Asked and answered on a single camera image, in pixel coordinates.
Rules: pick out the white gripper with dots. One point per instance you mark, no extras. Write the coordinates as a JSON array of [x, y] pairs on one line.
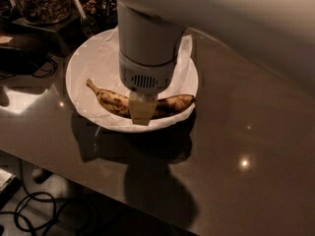
[[144, 76]]

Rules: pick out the spotted ripe banana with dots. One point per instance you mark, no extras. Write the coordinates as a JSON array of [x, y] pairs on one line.
[[118, 104]]

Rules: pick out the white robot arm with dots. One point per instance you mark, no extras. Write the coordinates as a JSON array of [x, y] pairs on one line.
[[275, 34]]

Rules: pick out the white bowl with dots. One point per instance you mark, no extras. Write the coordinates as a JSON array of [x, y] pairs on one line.
[[74, 82]]

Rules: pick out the white paper liner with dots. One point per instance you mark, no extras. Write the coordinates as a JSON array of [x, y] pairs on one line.
[[98, 66]]

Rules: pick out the black stand under jars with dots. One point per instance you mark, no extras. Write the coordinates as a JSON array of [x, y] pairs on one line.
[[62, 38]]

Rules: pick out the black device on left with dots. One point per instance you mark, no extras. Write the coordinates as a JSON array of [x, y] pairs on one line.
[[22, 54]]

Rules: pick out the glass jar of nuts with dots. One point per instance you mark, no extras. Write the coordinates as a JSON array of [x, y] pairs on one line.
[[44, 12]]

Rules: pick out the grey box on floor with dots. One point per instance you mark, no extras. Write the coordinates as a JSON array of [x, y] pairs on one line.
[[9, 186]]

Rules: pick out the scoop with white handle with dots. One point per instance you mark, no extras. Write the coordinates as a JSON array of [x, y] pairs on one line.
[[86, 18]]

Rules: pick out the black wire holder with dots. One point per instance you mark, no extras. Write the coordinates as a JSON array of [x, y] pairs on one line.
[[108, 14]]

